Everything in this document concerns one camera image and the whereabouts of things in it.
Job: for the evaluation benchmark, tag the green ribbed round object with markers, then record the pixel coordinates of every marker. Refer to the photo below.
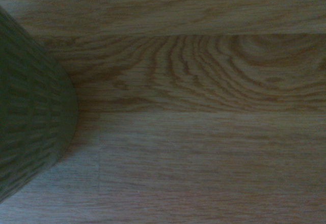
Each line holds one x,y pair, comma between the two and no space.
30,112

